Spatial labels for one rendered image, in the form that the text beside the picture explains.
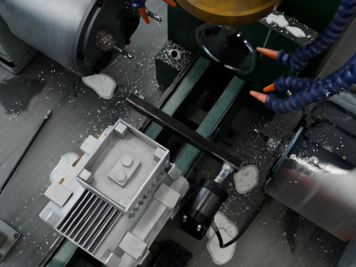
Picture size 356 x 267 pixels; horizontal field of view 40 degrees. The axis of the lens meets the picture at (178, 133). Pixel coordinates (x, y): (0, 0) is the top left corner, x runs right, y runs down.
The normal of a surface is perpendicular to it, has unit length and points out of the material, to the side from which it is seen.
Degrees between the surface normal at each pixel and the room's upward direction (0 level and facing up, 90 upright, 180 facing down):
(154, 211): 0
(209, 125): 0
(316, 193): 58
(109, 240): 32
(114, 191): 0
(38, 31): 66
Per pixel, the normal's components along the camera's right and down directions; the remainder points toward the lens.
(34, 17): -0.44, 0.43
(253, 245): 0.01, -0.35
